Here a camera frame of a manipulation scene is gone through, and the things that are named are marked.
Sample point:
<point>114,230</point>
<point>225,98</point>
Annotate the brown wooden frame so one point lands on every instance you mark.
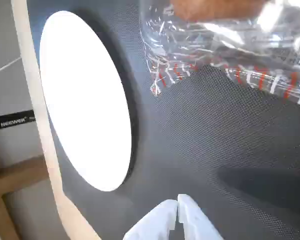
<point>0,200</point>

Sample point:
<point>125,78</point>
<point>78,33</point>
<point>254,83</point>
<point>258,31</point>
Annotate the dark grey mat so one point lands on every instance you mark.
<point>202,137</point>

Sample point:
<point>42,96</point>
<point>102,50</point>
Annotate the clear snack package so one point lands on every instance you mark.
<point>215,37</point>

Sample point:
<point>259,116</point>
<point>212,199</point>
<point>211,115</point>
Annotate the white round plate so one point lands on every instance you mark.
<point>85,100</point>

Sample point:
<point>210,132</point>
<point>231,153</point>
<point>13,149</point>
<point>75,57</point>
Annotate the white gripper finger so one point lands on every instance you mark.
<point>155,222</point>
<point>195,225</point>

